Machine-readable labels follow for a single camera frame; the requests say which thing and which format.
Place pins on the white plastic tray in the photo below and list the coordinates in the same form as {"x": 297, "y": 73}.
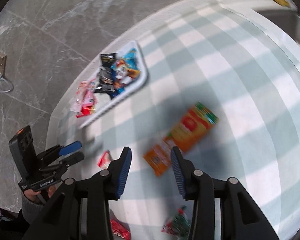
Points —
{"x": 104, "y": 102}

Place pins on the large blue snack bag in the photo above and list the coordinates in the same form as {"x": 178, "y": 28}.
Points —
{"x": 113, "y": 92}

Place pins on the yellow sponge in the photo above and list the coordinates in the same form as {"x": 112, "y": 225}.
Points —
{"x": 283, "y": 3}

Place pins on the orange snack bar packet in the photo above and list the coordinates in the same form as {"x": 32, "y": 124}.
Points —
{"x": 192, "y": 127}

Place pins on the person left hand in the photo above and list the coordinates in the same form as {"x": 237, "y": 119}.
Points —
{"x": 34, "y": 196}

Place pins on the red white lollipop pack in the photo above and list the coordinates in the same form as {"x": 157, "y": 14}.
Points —
{"x": 105, "y": 160}

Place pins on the red snack bag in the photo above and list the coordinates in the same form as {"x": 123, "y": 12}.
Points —
{"x": 86, "y": 111}

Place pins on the black snack bag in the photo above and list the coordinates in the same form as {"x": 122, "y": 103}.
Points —
{"x": 105, "y": 76}

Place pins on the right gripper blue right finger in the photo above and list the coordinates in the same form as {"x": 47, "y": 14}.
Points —
{"x": 183, "y": 172}

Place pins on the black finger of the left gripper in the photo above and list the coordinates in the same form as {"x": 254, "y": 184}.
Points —
{"x": 73, "y": 159}

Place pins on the blue cartoon face snack bag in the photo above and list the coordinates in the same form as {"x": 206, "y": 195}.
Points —
{"x": 125, "y": 69}

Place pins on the green red snack packet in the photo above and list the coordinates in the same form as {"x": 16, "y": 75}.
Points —
{"x": 178, "y": 225}

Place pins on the left grey sleeve forearm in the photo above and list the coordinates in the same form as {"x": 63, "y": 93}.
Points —
{"x": 30, "y": 210}

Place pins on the pink cartoon snack bag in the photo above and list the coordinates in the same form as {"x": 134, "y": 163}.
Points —
{"x": 84, "y": 96}

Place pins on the dark red foil snack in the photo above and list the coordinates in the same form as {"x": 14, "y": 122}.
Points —
{"x": 119, "y": 230}

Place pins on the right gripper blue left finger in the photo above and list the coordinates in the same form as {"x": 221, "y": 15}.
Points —
{"x": 119, "y": 170}

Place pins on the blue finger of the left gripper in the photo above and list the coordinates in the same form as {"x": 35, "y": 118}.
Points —
{"x": 70, "y": 148}

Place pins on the green white checkered tablecloth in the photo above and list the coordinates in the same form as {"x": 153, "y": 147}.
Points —
{"x": 217, "y": 58}

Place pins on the stainless steel sink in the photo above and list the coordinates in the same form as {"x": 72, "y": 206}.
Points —
{"x": 286, "y": 19}

